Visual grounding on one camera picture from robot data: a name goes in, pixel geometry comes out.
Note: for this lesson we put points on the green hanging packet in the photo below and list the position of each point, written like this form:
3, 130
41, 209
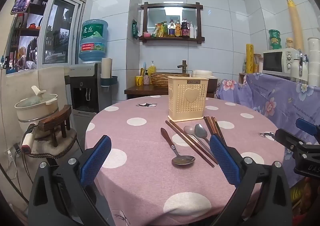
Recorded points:
135, 29

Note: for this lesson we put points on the sliding glass window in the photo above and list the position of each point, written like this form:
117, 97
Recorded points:
60, 31

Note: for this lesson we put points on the woven pattern wash basin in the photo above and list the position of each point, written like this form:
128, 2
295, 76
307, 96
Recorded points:
160, 80

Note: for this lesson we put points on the pink small pot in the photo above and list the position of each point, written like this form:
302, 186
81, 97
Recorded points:
146, 34

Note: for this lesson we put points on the dark bottle yellow label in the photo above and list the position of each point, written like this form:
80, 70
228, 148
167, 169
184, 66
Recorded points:
177, 30

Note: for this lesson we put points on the yellow soap dispenser bottle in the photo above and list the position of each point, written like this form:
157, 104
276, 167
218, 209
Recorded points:
151, 70

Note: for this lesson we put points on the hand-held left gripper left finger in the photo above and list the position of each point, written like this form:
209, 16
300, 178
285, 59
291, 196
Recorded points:
96, 159

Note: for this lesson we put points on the white cup stack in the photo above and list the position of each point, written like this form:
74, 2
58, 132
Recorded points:
314, 61

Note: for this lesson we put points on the purple floral cloth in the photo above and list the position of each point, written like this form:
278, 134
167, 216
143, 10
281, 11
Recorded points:
280, 101

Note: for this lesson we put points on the large dark soy bottle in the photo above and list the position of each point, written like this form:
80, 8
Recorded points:
185, 30

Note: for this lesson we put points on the beige plastic utensil holder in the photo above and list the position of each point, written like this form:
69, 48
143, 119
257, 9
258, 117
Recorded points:
188, 102

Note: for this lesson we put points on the grey water dispenser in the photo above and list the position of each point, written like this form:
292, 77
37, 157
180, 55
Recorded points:
85, 78

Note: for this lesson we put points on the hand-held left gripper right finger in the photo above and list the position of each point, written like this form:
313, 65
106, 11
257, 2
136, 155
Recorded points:
225, 162

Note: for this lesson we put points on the brown wooden chopstick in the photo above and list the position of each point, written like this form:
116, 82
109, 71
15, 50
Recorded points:
190, 144
217, 127
208, 127
211, 127
197, 142

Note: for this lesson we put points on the green instant noodle cup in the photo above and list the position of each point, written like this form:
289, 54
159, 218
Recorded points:
274, 33
275, 44

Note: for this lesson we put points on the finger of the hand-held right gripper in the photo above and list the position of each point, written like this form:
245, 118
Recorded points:
287, 138
307, 126

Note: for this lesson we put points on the yellow green snack packet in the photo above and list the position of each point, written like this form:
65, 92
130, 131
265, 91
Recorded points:
158, 31

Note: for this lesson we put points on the white red plug device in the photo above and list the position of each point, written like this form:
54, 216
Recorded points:
27, 143

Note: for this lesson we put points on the blue water jug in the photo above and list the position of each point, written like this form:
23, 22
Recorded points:
93, 41

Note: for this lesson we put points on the wooden framed mirror shelf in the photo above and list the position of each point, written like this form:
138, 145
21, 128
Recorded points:
172, 5

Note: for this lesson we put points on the white microwave oven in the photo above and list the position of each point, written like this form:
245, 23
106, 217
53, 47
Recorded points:
277, 62

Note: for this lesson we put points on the dark wooden vanity cabinet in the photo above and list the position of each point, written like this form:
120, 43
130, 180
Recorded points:
142, 91

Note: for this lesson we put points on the plain metal spoon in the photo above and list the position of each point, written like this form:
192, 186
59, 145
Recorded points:
190, 131
201, 131

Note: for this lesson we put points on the green yellow sauce bottle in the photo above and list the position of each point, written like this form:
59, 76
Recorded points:
165, 30

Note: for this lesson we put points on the small yellowish jar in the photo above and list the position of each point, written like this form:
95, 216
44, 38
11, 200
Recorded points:
290, 43

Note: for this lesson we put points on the white brown rice cooker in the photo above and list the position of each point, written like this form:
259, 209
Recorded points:
212, 80

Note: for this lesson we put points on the white slim bottle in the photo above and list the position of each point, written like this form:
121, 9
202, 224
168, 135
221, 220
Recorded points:
192, 31

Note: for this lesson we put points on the dark wooden chopstick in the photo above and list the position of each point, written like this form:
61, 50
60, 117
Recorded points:
221, 132

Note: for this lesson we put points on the cream pot with lid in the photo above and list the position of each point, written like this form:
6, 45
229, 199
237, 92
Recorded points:
35, 112

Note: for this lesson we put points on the tall yellow cup stack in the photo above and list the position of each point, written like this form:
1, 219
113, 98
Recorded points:
296, 26

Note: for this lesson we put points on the bronze faucet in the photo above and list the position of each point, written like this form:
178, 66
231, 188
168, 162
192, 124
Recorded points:
183, 65

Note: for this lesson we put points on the round cushioned stool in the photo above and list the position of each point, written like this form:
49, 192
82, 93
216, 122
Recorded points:
62, 146

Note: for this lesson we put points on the glass storage jar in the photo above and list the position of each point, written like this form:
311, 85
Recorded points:
258, 65

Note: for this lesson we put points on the dark bottle blue label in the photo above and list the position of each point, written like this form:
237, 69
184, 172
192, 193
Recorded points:
171, 30

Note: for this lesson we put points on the pink dotted tablecloth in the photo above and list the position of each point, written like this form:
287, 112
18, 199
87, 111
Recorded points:
140, 141

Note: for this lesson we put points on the short yellow wrapped cup stack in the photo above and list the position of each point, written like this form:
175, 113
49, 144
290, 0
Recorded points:
249, 58

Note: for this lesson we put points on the miniature dark wooden stool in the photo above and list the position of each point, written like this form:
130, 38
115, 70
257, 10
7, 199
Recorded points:
53, 121

